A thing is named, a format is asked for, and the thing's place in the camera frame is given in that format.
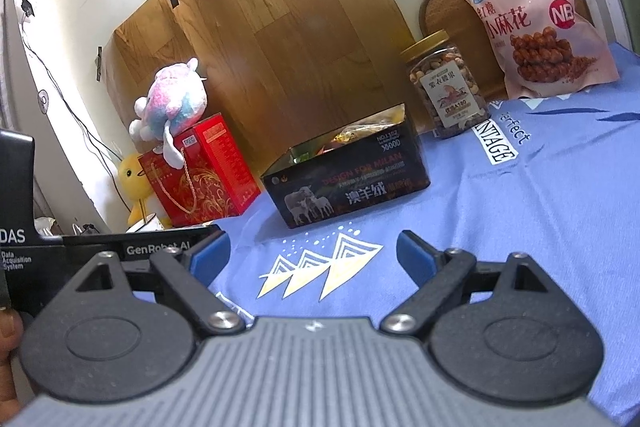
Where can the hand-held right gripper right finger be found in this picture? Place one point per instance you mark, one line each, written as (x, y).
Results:
(412, 253)

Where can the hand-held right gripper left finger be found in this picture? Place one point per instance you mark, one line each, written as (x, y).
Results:
(210, 257)

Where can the black printed cardboard box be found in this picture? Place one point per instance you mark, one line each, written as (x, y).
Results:
(350, 192)

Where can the person's left hand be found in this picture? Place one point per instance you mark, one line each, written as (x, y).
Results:
(9, 357)

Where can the red gift box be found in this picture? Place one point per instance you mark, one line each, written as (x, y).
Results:
(205, 177)

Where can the yellow plush duck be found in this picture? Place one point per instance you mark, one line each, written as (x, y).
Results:
(132, 184)

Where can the blue printed cloth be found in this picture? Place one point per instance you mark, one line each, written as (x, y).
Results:
(525, 207)

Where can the pink white plush toy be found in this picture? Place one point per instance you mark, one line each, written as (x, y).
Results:
(170, 102)

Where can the clear nut jar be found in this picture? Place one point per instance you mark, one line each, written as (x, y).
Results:
(452, 92)

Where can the woven round tray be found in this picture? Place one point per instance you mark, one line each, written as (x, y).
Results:
(445, 12)

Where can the wood-pattern board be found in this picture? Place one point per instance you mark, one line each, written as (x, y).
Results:
(290, 22)

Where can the pink snack bag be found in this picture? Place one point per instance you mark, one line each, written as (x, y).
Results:
(545, 17)

